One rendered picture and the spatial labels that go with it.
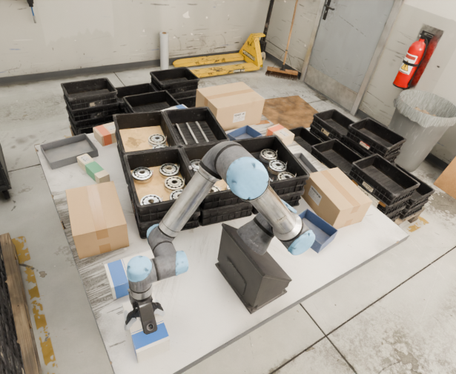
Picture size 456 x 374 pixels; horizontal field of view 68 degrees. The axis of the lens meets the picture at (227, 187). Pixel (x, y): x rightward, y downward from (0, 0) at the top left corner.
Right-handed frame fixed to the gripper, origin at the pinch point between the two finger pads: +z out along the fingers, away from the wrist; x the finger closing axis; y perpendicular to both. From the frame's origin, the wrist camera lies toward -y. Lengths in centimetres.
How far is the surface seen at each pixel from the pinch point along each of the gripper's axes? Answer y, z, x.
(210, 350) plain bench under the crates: -16.5, 6.2, -19.8
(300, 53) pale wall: 323, 42, -320
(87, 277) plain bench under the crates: 32.8, 6.3, 16.0
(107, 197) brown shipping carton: 62, -10, -1
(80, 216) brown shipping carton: 54, -10, 13
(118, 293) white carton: 18.0, 2.7, 6.1
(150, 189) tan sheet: 63, -7, -22
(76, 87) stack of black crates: 242, 23, -9
